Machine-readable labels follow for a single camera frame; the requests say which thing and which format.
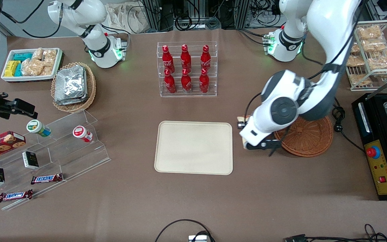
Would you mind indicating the yellow snack pack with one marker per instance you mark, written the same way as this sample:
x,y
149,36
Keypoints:
x,y
11,68

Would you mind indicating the white rectangular snack tray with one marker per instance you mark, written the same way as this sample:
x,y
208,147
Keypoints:
x,y
59,58

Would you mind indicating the yellow emergency stop box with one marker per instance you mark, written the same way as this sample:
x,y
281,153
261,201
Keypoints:
x,y
381,168

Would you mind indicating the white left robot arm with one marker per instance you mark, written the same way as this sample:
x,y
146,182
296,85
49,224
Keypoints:
x,y
328,20

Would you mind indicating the aluminium frame post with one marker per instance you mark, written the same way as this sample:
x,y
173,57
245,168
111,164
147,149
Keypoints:
x,y
242,13
153,13

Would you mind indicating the clear acrylic stepped display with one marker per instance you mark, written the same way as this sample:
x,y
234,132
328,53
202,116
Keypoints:
x,y
76,158

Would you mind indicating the silver foil pack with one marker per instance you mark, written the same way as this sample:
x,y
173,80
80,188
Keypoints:
x,y
70,82
74,102

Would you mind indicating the snickers chocolate bar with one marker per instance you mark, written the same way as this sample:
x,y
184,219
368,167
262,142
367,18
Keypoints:
x,y
46,178
14,196

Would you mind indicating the clear rice cracker bag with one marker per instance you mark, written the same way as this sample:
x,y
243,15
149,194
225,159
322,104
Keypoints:
x,y
47,70
32,68
49,56
37,53

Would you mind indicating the red lid cup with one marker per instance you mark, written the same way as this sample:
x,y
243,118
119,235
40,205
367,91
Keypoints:
x,y
80,132

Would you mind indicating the green lid cup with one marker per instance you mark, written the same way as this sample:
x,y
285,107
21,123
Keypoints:
x,y
35,127

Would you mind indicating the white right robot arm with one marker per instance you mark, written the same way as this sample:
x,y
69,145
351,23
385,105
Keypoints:
x,y
100,45

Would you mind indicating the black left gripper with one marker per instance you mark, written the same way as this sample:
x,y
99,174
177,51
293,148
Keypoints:
x,y
241,125

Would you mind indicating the clear acrylic bottle rack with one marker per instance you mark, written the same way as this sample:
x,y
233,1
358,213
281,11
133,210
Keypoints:
x,y
193,92

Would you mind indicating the light wicker basket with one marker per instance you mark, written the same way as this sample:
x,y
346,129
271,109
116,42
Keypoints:
x,y
91,87

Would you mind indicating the black appliance housing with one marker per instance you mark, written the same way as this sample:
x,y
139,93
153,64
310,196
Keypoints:
x,y
378,117

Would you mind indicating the clear snack bag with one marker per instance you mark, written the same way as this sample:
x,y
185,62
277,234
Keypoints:
x,y
359,79
355,49
375,45
369,32
354,61
381,62

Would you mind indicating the red cola bottle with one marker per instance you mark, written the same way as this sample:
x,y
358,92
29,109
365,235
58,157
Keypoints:
x,y
204,83
167,59
186,83
206,58
170,84
185,58

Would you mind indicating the beige plastic tray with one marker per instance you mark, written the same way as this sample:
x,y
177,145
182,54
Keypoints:
x,y
193,148

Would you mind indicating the beige cloth bag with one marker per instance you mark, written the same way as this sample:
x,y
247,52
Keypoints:
x,y
124,16

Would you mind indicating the teal snack pack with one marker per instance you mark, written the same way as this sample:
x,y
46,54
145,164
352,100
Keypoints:
x,y
22,56
18,70

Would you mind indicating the round brown wicker basket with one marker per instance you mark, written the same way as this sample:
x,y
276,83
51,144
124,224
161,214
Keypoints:
x,y
309,141

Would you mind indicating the small grey device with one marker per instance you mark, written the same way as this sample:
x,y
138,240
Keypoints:
x,y
197,238

